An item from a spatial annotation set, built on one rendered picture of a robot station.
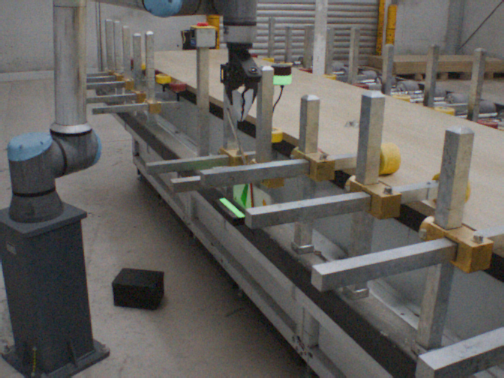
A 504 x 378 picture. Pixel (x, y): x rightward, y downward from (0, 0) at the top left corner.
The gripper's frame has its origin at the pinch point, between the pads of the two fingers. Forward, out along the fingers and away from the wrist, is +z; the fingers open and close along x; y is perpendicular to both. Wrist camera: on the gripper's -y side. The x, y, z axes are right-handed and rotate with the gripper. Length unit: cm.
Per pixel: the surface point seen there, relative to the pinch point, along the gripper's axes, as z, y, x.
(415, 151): 11, -14, -51
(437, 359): 5, -102, 20
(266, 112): -0.7, 0.1, -7.6
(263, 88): -7.5, 0.1, -6.5
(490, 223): 11, -64, -30
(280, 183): 17.8, -7.1, -8.8
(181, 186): 16.4, -3.5, 18.7
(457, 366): 6, -104, 18
